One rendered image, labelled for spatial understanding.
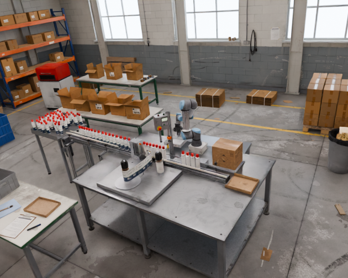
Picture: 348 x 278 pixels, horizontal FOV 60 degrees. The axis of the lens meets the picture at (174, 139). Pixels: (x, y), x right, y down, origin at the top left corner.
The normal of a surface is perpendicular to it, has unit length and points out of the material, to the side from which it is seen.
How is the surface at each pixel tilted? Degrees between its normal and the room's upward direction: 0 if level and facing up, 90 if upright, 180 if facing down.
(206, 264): 2
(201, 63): 90
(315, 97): 91
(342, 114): 93
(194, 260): 1
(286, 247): 0
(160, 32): 90
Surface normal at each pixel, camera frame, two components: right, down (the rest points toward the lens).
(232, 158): -0.54, 0.43
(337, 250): -0.09, -0.88
